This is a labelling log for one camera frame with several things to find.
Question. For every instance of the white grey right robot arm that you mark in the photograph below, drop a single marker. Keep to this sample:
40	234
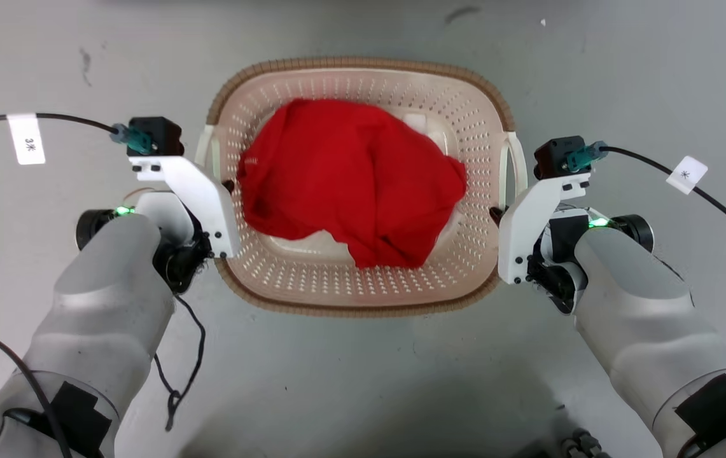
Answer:
642	305

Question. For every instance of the white left camera bracket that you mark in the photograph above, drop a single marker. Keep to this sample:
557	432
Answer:
200	197

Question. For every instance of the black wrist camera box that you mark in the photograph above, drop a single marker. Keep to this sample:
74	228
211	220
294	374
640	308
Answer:
553	157
158	135

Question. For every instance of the white right camera bracket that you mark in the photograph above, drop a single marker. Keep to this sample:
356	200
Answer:
525	222

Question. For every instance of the beige perforated plastic laundry basket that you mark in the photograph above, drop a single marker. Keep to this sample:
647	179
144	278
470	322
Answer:
337	280

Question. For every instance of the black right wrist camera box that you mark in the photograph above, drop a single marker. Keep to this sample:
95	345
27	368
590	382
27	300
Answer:
553	157

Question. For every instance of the white camera bracket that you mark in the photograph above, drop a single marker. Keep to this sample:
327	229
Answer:
525	222
200	197

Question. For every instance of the red garment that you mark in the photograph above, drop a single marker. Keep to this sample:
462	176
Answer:
350	178

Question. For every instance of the dark grey robot base part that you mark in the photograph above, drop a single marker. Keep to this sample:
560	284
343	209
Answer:
582	444

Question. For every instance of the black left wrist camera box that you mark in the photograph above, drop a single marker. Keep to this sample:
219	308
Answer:
158	135

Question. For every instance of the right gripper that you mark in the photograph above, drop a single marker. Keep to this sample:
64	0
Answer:
560	242

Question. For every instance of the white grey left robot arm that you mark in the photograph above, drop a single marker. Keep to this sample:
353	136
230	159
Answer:
102	299

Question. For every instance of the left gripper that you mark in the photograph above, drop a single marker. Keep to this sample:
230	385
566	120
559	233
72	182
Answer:
167	215

